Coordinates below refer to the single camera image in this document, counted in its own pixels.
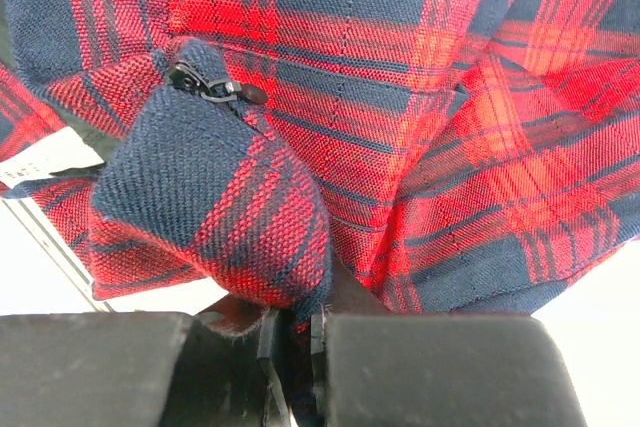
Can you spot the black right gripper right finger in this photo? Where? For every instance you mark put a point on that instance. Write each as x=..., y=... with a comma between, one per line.
x=445, y=370

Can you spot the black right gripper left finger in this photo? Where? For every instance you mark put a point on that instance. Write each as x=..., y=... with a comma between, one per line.
x=129, y=369

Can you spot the red plaid skirt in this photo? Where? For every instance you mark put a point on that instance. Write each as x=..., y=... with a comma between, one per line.
x=454, y=155

